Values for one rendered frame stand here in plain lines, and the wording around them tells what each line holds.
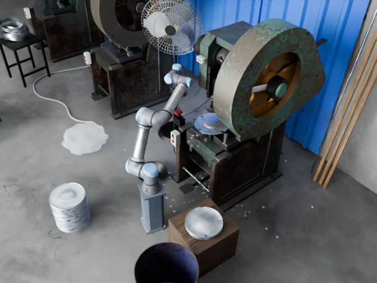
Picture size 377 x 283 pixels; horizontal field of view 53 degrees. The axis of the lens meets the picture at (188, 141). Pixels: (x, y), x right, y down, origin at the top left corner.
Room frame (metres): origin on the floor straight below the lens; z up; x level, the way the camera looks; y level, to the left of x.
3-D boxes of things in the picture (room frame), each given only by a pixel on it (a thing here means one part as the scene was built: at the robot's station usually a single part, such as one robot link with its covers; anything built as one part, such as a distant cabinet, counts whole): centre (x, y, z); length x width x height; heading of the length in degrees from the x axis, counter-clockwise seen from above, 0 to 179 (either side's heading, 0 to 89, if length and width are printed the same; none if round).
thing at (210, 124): (2.50, -0.19, 0.78); 0.29 x 0.29 x 0.01
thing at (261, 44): (2.39, -0.58, 1.33); 1.03 x 0.28 x 0.82; 129
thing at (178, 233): (1.80, -0.14, 0.18); 0.40 x 0.38 x 0.35; 127
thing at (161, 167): (2.63, 0.35, 0.04); 0.30 x 0.30 x 0.07
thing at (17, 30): (4.46, 2.20, 0.40); 0.45 x 0.40 x 0.79; 51
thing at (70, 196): (2.08, 0.99, 0.31); 0.29 x 0.29 x 0.01
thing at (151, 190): (2.06, 0.28, 0.50); 0.15 x 0.15 x 0.10
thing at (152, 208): (2.06, 0.28, 0.23); 0.19 x 0.19 x 0.45; 23
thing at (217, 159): (2.46, -0.57, 0.45); 0.92 x 0.12 x 0.90; 129
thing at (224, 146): (2.58, -0.29, 0.68); 0.45 x 0.30 x 0.06; 39
